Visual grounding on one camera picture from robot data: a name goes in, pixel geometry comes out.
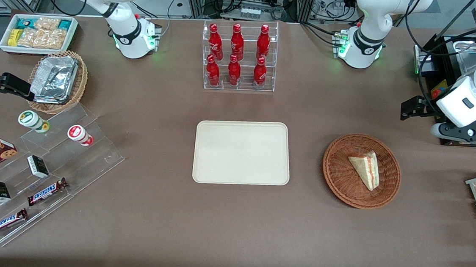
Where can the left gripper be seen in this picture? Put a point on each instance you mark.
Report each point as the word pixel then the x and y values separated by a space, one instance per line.
pixel 427 108

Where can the teal snack packet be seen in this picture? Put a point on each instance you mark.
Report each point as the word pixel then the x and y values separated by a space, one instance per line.
pixel 25 23

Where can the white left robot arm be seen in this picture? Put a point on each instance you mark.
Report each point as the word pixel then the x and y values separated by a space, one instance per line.
pixel 367 31

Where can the white snack tub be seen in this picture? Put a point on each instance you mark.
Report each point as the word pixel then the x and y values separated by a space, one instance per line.
pixel 5 43

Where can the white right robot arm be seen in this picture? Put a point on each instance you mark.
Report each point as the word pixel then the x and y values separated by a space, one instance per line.
pixel 129 36

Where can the oval tan wicker basket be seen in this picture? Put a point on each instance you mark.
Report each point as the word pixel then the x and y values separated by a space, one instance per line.
pixel 81 78

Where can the triangular sandwich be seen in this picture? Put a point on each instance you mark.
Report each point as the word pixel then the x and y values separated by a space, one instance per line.
pixel 366 169

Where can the red lid yogurt cup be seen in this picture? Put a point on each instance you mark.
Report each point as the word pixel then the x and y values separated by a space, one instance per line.
pixel 78 133

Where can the yellow snack packet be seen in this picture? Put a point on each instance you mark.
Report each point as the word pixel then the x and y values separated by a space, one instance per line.
pixel 14 37

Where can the clear acrylic stepped stand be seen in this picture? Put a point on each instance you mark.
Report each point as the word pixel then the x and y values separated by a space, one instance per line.
pixel 91 160

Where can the clear acrylic bottle rack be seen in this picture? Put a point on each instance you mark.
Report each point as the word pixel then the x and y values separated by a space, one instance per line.
pixel 243 87

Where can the Snickers bar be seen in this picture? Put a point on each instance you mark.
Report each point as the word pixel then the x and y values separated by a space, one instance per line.
pixel 46 192
pixel 5 222

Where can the clear rice cracker bag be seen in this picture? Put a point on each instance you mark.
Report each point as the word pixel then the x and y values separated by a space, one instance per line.
pixel 47 23
pixel 41 38

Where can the round brown wicker basket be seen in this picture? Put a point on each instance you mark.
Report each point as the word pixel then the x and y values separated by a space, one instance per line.
pixel 341 175

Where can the white power strip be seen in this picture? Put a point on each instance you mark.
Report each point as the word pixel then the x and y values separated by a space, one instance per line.
pixel 250 12

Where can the green lid yogurt cup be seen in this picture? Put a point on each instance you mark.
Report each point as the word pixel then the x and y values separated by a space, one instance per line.
pixel 31 120

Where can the beige rectangular tray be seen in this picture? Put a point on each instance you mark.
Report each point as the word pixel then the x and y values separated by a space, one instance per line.
pixel 243 153

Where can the red cola bottle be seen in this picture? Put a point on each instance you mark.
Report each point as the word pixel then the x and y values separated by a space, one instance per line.
pixel 237 42
pixel 215 42
pixel 263 42
pixel 213 73
pixel 259 73
pixel 234 71

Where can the silver foil container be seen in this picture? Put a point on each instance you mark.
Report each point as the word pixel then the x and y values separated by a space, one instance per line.
pixel 53 78

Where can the steel tray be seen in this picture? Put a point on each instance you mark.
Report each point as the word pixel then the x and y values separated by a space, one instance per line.
pixel 467 56

